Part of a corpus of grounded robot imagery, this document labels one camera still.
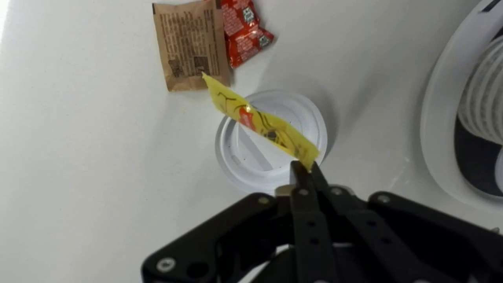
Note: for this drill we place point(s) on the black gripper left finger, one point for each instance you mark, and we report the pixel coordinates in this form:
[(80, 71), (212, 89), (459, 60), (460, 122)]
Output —
[(308, 236)]

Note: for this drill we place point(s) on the yellow sauce packet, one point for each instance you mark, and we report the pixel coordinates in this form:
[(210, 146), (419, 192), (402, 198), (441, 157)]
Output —
[(256, 119)]

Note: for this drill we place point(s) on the white round plastic lid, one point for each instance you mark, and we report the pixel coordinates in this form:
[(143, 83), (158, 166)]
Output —
[(271, 162)]

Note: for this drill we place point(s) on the white round cup holder base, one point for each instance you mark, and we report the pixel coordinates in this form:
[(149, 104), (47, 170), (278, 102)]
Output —
[(437, 119)]

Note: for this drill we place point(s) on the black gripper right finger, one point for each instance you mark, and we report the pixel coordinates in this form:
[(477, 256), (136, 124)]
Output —
[(397, 240)]

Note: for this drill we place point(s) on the red ketchup packet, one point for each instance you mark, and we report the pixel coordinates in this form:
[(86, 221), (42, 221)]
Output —
[(243, 33)]

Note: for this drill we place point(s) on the brown sauce packet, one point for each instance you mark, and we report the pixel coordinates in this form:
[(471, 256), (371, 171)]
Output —
[(190, 44)]

